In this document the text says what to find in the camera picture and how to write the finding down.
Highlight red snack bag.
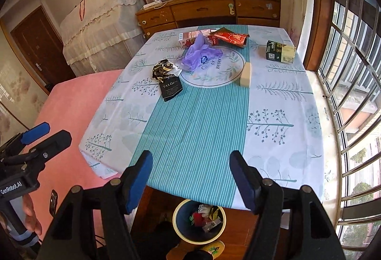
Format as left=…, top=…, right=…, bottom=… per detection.
left=207, top=27, right=250, bottom=48

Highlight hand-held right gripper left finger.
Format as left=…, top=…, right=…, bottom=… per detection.
left=36, top=150, right=154, bottom=260

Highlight lace-covered cabinet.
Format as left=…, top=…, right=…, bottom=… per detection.
left=60, top=0, right=146, bottom=77

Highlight black gold wrapper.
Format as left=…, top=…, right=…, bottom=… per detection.
left=152, top=59, right=183, bottom=82

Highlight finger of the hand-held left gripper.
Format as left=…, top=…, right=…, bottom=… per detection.
left=3, top=130, right=72, bottom=167
left=0, top=122, right=50, bottom=156

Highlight purple plastic bag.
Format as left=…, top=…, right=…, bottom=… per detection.
left=178, top=32, right=224, bottom=73

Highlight black trousers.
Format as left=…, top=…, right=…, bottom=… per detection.
left=165, top=250, right=213, bottom=260

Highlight yellow slipper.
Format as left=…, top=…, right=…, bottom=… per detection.
left=199, top=240, right=226, bottom=257

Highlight black box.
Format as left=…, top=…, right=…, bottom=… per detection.
left=159, top=75, right=183, bottom=102

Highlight wooden desk with drawers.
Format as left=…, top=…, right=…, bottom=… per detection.
left=135, top=0, right=282, bottom=40

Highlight person's left hand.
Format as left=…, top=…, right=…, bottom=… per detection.
left=23, top=194, right=43, bottom=237

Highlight cream foam block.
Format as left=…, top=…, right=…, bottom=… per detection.
left=240, top=62, right=253, bottom=88

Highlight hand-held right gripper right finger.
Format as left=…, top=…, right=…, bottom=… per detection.
left=229, top=150, right=347, bottom=260

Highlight tree-print tablecloth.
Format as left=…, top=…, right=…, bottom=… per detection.
left=79, top=24, right=325, bottom=210

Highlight dark blue bin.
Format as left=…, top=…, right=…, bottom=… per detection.
left=173, top=198, right=227, bottom=244

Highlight brown wooden door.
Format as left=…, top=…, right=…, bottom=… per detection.
left=10, top=5, right=76, bottom=88

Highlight red cartoon box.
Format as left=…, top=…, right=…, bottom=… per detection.
left=179, top=30, right=212, bottom=46

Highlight metal window grille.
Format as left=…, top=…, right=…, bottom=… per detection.
left=304, top=0, right=381, bottom=251

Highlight dark green yellow carton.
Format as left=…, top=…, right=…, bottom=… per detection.
left=266, top=40, right=296, bottom=64

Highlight pink bed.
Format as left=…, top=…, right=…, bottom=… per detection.
left=22, top=69, right=140, bottom=260

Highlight white power strip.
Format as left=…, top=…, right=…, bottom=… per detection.
left=143, top=0, right=163, bottom=10

